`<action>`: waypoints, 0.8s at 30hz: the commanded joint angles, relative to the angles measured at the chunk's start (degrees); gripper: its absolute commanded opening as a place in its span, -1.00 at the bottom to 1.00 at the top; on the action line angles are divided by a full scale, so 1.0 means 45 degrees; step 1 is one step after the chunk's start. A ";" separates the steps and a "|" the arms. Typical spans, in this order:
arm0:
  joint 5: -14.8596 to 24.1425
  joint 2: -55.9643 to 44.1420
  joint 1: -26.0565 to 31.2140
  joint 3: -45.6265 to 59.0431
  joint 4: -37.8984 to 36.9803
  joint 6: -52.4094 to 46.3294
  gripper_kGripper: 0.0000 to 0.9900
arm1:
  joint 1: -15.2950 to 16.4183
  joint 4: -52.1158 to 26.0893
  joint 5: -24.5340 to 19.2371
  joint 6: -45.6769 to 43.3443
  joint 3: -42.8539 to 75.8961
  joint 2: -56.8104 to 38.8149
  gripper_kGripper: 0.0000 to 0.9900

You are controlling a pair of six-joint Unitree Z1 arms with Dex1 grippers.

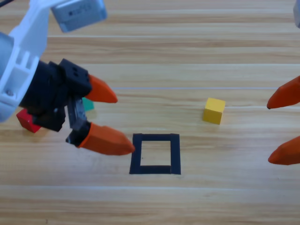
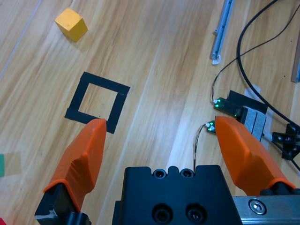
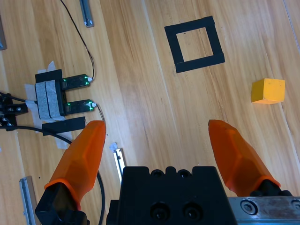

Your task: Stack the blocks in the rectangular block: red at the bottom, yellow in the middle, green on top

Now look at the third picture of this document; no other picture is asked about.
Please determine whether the white masking tape strip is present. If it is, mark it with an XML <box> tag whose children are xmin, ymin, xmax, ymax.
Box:
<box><xmin>35</xmin><ymin>82</ymin><xmax>51</xmax><ymax>119</ymax></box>
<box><xmin>45</xmin><ymin>79</ymin><xmax>65</xmax><ymax>121</ymax></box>

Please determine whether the thick black cable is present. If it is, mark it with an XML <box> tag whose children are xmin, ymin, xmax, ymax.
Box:
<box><xmin>0</xmin><ymin>125</ymin><xmax>106</xmax><ymax>225</ymax></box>

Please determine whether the black USB hub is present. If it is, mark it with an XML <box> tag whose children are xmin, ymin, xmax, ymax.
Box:
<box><xmin>34</xmin><ymin>79</ymin><xmax>67</xmax><ymax>118</ymax></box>

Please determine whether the black tape strip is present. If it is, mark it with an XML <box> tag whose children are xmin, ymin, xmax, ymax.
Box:
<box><xmin>35</xmin><ymin>69</ymin><xmax>63</xmax><ymax>83</ymax></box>
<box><xmin>42</xmin><ymin>116</ymin><xmax>87</xmax><ymax>136</ymax></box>

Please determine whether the green USB dongle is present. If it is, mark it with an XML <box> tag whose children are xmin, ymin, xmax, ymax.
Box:
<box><xmin>63</xmin><ymin>99</ymin><xmax>94</xmax><ymax>116</ymax></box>
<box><xmin>62</xmin><ymin>74</ymin><xmax>91</xmax><ymax>89</ymax></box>

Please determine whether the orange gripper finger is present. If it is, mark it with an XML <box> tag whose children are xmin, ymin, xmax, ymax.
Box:
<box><xmin>208</xmin><ymin>119</ymin><xmax>293</xmax><ymax>197</ymax></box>
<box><xmin>35</xmin><ymin>120</ymin><xmax>107</xmax><ymax>225</ymax></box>

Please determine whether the yellow wooden block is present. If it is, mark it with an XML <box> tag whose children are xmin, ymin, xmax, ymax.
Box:
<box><xmin>250</xmin><ymin>78</ymin><xmax>286</xmax><ymax>105</ymax></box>

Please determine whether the black hub cable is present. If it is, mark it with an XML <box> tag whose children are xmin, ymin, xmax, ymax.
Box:
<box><xmin>0</xmin><ymin>91</ymin><xmax>38</xmax><ymax>104</ymax></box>

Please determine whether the black clamp device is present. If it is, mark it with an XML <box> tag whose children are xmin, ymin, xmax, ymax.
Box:
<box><xmin>0</xmin><ymin>92</ymin><xmax>29</xmax><ymax>132</ymax></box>

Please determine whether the grey metal bracket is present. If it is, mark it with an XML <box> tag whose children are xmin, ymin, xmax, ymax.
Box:
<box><xmin>79</xmin><ymin>0</ymin><xmax>94</xmax><ymax>28</ymax></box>
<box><xmin>19</xmin><ymin>176</ymin><xmax>38</xmax><ymax>225</ymax></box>
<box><xmin>112</xmin><ymin>148</ymin><xmax>127</xmax><ymax>183</ymax></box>

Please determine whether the black tape square outline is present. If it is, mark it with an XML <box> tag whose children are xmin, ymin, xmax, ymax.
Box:
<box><xmin>164</xmin><ymin>15</ymin><xmax>226</xmax><ymax>74</ymax></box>

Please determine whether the thin black dongle cable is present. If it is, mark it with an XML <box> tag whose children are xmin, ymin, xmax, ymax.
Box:
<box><xmin>60</xmin><ymin>0</ymin><xmax>95</xmax><ymax>83</ymax></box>
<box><xmin>91</xmin><ymin>102</ymin><xmax>106</xmax><ymax>122</ymax></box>

